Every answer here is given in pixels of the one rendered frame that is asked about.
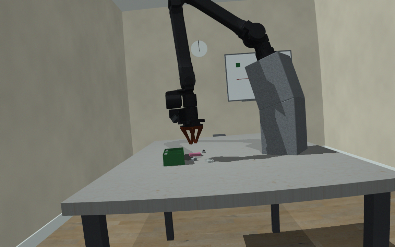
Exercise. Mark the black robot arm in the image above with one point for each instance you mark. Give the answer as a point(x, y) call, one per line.
point(252, 34)

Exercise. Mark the green rack of bins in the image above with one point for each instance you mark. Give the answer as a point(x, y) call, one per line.
point(173, 156)

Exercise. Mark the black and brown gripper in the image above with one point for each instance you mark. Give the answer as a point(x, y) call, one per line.
point(192, 122)

